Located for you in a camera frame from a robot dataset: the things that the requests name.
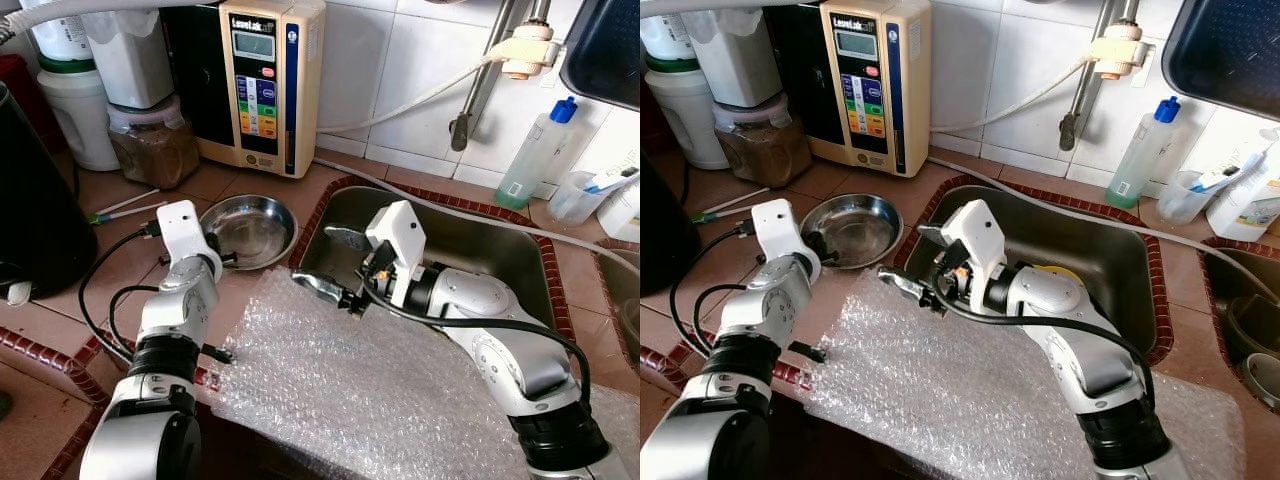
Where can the grey white plastic jug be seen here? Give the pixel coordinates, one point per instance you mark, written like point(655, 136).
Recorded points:
point(130, 60)
point(730, 60)

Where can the white blue brush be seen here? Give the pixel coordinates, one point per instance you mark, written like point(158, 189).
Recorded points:
point(1215, 180)
point(610, 180)

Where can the cream orange faucet diverter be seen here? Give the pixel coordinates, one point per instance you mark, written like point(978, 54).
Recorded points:
point(1120, 50)
point(530, 50)

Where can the cream water ionizer appliance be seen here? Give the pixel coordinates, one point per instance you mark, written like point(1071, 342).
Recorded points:
point(260, 100)
point(865, 100)

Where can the grey round bowl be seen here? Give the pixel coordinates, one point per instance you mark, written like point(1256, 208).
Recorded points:
point(1262, 385)
point(1255, 325)

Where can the white training chopsticks green hinge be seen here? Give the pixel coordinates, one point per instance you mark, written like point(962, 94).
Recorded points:
point(135, 210)
point(735, 208)

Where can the black electric kettle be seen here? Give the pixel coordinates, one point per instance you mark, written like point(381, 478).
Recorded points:
point(40, 210)

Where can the yellow plastic bowl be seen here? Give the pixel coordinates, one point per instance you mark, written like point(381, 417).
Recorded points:
point(1060, 271)

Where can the clear jar brown powder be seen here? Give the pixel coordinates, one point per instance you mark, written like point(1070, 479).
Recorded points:
point(155, 155)
point(765, 155)

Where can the stainless steel sink basin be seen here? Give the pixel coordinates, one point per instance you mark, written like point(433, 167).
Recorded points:
point(1080, 235)
point(1215, 290)
point(622, 300)
point(470, 240)

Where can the dish soap bottle blue cap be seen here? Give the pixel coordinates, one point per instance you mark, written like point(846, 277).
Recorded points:
point(530, 160)
point(1135, 160)

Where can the steel sink faucet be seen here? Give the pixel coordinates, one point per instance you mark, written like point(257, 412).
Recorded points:
point(1085, 90)
point(483, 90)

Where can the white labelled plastic bottle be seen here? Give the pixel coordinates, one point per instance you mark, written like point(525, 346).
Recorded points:
point(1245, 200)
point(622, 215)

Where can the clear bubble wrap sheet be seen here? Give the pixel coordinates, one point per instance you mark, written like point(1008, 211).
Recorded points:
point(980, 400)
point(380, 400)

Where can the dark blue plastic tray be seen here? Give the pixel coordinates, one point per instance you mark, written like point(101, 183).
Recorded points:
point(1225, 50)
point(605, 50)

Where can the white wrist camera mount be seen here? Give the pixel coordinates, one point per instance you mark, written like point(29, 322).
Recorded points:
point(975, 235)
point(400, 235)
point(180, 225)
point(775, 225)

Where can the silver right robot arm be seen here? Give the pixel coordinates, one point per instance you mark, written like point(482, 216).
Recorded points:
point(480, 300)
point(1060, 300)

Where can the white container green lid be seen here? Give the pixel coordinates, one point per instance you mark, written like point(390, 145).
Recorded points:
point(690, 125)
point(80, 125)

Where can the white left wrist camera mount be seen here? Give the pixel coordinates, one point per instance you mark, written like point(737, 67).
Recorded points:
point(180, 225)
point(775, 225)

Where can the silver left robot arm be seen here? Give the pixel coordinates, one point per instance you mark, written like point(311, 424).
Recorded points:
point(165, 320)
point(765, 320)

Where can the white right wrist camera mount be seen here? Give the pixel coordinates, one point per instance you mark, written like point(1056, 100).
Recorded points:
point(400, 235)
point(975, 235)

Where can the round stainless steel plate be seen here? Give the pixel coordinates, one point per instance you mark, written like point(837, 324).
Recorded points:
point(855, 228)
point(255, 230)

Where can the small white plastic bottle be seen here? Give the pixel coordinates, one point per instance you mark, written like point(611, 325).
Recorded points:
point(60, 35)
point(665, 38)

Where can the clear plastic cup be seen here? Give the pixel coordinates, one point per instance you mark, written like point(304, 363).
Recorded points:
point(575, 200)
point(1185, 200)

